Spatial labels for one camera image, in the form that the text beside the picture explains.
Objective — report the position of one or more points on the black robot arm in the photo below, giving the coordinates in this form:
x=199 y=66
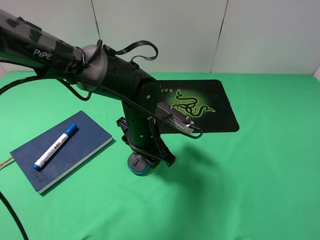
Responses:
x=96 y=69

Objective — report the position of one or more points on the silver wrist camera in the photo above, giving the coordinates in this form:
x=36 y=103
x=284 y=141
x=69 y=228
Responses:
x=177 y=121

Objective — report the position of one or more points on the green table cloth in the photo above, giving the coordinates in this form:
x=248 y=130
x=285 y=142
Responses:
x=259 y=183

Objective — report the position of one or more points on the blue white whiteboard marker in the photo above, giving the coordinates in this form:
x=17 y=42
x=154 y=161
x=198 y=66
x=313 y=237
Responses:
x=54 y=147

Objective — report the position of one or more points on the black green logo mouse pad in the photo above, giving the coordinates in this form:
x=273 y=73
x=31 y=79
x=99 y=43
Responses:
x=204 y=101

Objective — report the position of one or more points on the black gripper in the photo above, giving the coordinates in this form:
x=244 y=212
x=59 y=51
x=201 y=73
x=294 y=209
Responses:
x=142 y=134

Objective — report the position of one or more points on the dark blue notebook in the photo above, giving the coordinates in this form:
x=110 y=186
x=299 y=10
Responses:
x=87 y=140

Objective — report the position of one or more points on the grey teal computer mouse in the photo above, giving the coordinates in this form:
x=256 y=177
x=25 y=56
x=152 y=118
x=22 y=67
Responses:
x=138 y=164

